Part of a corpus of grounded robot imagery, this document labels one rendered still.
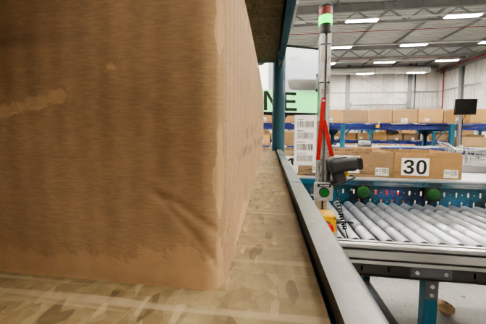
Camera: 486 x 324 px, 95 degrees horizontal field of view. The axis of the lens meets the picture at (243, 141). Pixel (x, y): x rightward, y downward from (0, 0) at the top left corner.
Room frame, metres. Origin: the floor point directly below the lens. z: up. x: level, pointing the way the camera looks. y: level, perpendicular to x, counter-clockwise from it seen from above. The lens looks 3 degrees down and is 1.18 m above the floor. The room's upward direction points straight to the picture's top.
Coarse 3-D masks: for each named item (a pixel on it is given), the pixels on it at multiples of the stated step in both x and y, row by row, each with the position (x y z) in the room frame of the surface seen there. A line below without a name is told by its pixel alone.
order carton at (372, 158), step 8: (336, 152) 1.43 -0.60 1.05; (344, 152) 1.42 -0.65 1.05; (352, 152) 1.42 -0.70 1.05; (360, 152) 1.41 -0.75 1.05; (368, 152) 1.41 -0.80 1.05; (376, 152) 1.40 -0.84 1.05; (384, 152) 1.50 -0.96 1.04; (392, 152) 1.40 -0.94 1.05; (368, 160) 1.41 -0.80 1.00; (376, 160) 1.40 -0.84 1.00; (384, 160) 1.40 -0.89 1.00; (392, 160) 1.39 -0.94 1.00; (368, 168) 1.41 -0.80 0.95; (392, 168) 1.39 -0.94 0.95; (352, 176) 1.42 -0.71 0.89; (360, 176) 1.41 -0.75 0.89; (368, 176) 1.41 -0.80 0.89; (376, 176) 1.40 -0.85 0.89; (384, 176) 1.40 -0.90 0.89; (392, 176) 1.39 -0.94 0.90
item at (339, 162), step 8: (328, 160) 0.82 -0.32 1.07; (336, 160) 0.80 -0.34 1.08; (344, 160) 0.79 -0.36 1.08; (352, 160) 0.79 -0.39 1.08; (360, 160) 0.79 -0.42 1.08; (328, 168) 0.81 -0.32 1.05; (336, 168) 0.79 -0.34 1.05; (344, 168) 0.79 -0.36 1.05; (352, 168) 0.79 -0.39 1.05; (360, 168) 0.79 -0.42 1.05; (336, 176) 0.81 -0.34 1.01; (344, 176) 0.81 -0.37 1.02; (336, 184) 0.80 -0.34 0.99
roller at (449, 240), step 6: (390, 204) 1.32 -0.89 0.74; (396, 210) 1.24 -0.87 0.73; (402, 210) 1.20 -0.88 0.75; (408, 216) 1.14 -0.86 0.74; (414, 216) 1.11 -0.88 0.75; (414, 222) 1.08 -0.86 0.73; (420, 222) 1.05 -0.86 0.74; (426, 222) 1.04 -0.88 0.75; (426, 228) 1.01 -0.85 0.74; (432, 228) 0.98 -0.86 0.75; (438, 234) 0.93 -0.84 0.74; (444, 234) 0.92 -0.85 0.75; (444, 240) 0.90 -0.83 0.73; (450, 240) 0.88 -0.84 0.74; (456, 240) 0.87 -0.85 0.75
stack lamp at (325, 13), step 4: (320, 8) 0.87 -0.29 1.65; (324, 8) 0.86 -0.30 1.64; (328, 8) 0.86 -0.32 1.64; (332, 8) 0.86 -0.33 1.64; (320, 12) 0.87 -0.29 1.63; (324, 12) 0.86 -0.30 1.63; (328, 12) 0.86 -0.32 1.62; (332, 12) 0.87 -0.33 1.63; (320, 16) 0.87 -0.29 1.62; (324, 16) 0.86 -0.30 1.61; (328, 16) 0.86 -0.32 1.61; (332, 16) 0.87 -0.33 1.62; (320, 20) 0.87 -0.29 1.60; (324, 20) 0.86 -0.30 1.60; (328, 20) 0.86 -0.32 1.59; (332, 20) 0.87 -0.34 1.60
